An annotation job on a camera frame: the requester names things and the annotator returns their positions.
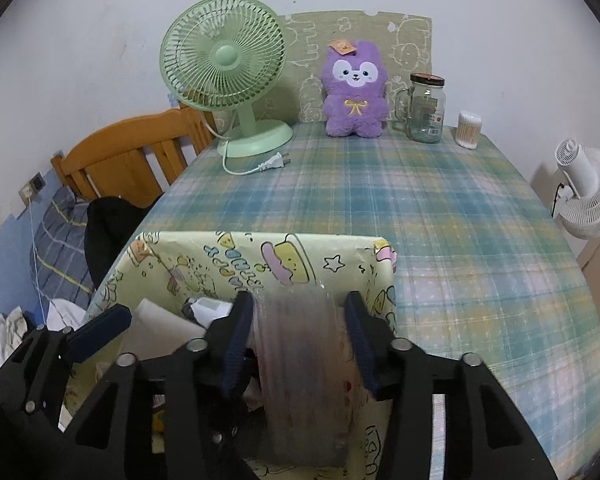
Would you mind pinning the green printed cardboard sheet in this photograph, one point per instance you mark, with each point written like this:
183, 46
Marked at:
405, 45

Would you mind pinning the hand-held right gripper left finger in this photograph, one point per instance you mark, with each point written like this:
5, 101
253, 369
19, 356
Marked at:
237, 340

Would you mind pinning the wall socket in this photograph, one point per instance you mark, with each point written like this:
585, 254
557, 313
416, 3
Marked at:
32, 187

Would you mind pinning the pink card clear packet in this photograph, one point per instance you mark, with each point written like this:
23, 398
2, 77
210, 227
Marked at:
305, 360

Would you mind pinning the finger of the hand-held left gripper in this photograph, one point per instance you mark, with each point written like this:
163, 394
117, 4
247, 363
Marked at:
100, 327

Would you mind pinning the purple plush toy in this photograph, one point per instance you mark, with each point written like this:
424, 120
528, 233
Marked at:
352, 115

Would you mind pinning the white cloth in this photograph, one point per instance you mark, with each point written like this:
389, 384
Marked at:
65, 312
7, 330
155, 330

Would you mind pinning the glass mug jar with lid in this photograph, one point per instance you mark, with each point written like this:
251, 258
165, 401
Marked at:
425, 115

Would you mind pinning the green desk fan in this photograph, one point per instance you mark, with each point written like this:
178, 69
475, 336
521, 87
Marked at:
225, 55

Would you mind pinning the black jacket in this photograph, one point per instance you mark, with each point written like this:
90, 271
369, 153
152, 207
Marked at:
110, 235

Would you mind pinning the white wall fan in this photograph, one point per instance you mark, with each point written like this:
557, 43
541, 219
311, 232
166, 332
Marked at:
590, 195

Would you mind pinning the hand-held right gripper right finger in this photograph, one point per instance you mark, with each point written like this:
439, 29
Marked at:
360, 345

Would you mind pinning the crumpled white cloth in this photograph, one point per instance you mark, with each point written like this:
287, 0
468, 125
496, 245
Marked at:
7, 330

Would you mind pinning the cotton swab container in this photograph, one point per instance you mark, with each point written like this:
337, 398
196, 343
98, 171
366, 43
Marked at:
467, 132

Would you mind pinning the plaid bedding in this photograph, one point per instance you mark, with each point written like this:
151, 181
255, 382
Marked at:
55, 240

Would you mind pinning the cartoon print storage box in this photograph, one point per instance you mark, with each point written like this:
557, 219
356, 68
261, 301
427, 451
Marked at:
230, 260

